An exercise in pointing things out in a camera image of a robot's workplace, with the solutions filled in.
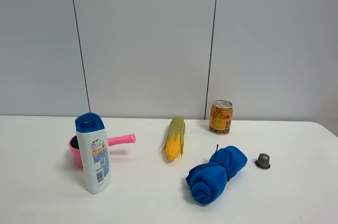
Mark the white blue-capped shampoo bottle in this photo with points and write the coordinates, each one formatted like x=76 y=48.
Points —
x=94 y=149

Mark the yellow corn cob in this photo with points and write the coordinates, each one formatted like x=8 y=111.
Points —
x=173 y=145

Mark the pink toy saucepan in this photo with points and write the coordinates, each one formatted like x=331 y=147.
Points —
x=74 y=147

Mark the gold energy drink can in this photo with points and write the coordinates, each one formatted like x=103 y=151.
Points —
x=221 y=117

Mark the rolled blue towel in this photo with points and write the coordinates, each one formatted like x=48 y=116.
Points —
x=207 y=181

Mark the grey coffee capsule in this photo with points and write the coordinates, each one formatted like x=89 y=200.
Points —
x=263 y=161

